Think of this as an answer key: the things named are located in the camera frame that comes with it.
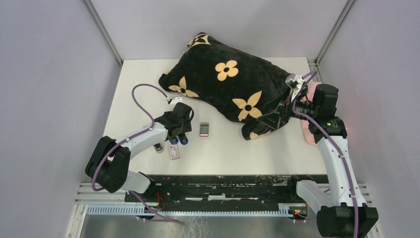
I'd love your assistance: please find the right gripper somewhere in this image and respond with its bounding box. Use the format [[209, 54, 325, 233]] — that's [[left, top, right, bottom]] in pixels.
[[257, 85, 318, 129]]

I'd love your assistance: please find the blue stapler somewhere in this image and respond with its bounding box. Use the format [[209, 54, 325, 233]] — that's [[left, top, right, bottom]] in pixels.
[[169, 137, 179, 145], [178, 134, 189, 145]]

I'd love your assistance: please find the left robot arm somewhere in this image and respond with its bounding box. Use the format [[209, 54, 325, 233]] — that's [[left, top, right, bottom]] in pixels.
[[85, 102, 194, 202]]

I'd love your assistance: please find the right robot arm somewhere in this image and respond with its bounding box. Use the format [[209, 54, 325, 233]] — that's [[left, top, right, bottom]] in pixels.
[[257, 84, 378, 238]]

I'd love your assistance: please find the open box of staples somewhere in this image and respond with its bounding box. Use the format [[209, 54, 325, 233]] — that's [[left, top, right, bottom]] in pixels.
[[199, 122, 210, 137]]

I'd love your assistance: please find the grey beige stapler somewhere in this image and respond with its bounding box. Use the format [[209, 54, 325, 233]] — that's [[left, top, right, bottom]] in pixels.
[[154, 143, 164, 154]]

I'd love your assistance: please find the closed red white staple box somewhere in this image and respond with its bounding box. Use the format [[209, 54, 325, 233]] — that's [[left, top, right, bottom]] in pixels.
[[169, 145, 180, 160]]

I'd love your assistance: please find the pink cloth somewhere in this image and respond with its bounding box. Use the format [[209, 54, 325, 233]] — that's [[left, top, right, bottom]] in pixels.
[[300, 81, 321, 147]]

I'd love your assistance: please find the black pillow with beige flowers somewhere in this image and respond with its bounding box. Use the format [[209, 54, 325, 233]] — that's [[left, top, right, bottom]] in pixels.
[[158, 32, 290, 140]]

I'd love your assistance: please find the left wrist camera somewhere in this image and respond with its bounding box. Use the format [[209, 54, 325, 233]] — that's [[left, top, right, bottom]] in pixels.
[[167, 96, 183, 105]]

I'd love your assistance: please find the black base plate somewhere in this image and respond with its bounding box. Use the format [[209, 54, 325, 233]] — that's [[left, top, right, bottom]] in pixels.
[[139, 175, 328, 212]]

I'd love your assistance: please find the white cable duct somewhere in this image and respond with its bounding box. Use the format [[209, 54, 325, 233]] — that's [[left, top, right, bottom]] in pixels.
[[87, 204, 293, 218]]

